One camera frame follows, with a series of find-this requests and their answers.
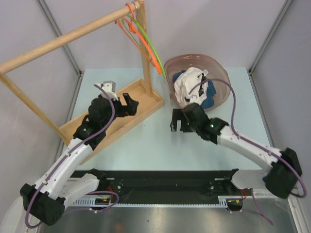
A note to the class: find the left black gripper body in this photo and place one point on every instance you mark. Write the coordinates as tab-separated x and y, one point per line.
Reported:
120	110

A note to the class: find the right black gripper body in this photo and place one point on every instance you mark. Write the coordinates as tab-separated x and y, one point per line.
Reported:
186	126

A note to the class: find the wooden clothes rack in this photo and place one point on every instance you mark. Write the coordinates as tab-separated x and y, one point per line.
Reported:
149	100

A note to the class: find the white printed t shirt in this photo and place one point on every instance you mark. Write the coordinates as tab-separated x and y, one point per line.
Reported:
189	87

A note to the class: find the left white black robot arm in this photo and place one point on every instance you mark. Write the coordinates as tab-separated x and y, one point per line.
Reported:
47	199

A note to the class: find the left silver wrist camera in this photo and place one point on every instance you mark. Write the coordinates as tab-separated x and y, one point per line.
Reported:
107	90

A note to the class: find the blue t shirt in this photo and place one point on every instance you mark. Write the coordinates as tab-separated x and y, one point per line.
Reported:
210	94

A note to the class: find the orange clothes hanger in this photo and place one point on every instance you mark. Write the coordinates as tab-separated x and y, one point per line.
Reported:
143	43

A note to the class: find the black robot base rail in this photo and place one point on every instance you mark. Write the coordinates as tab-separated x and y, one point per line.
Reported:
169	187

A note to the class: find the pink translucent plastic basin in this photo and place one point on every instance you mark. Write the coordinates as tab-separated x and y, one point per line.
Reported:
202	62

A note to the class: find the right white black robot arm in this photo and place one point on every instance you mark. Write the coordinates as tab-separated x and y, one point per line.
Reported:
282	167

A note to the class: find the green clothes hanger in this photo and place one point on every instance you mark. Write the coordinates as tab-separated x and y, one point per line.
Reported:
150	48

